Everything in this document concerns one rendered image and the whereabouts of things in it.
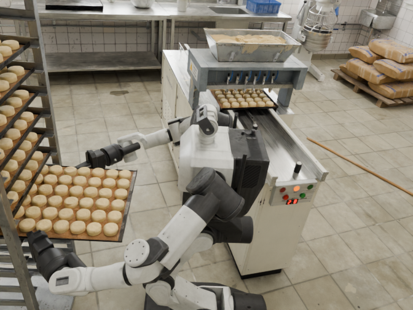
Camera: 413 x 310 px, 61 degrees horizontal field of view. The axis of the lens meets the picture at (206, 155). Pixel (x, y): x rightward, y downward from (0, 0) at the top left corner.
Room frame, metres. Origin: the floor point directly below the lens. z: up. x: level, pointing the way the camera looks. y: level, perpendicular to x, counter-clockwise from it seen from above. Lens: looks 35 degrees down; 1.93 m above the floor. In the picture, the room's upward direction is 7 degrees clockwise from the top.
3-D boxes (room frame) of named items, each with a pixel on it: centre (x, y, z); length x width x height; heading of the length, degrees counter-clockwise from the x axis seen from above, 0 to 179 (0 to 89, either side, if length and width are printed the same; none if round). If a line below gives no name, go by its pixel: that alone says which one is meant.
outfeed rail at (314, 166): (2.42, -0.28, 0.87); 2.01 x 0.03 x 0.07; 20
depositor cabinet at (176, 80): (2.71, -0.03, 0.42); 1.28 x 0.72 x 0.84; 20
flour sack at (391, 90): (4.83, -2.53, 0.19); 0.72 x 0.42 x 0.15; 119
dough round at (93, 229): (0.83, 0.35, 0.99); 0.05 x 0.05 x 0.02
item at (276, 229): (1.79, -0.36, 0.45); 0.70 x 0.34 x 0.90; 20
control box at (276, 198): (1.45, -0.48, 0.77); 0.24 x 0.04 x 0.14; 110
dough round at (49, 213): (0.88, 0.53, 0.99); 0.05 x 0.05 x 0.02
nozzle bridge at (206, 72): (2.27, -0.19, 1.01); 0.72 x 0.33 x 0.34; 110
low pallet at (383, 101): (5.10, -2.39, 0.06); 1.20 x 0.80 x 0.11; 27
